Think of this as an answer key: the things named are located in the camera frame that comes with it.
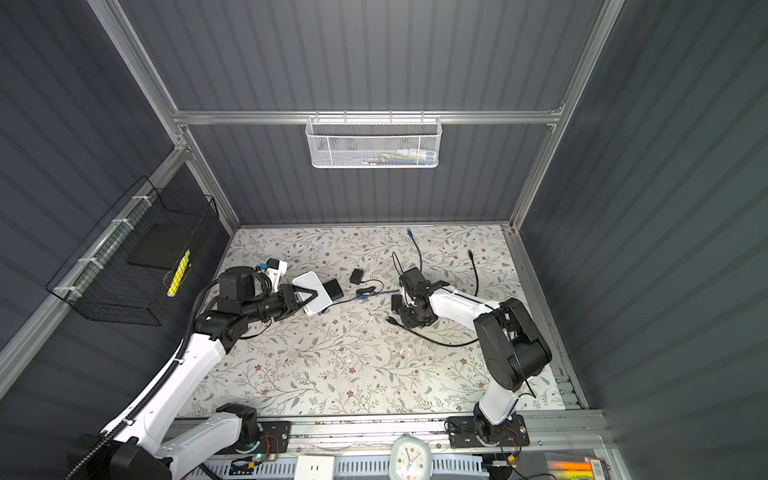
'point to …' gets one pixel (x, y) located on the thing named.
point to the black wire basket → (126, 271)
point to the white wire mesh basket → (373, 145)
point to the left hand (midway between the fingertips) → (315, 295)
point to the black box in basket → (163, 245)
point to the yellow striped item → (179, 273)
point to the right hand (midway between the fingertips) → (414, 320)
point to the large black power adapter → (356, 276)
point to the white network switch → (311, 281)
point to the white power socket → (313, 467)
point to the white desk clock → (410, 459)
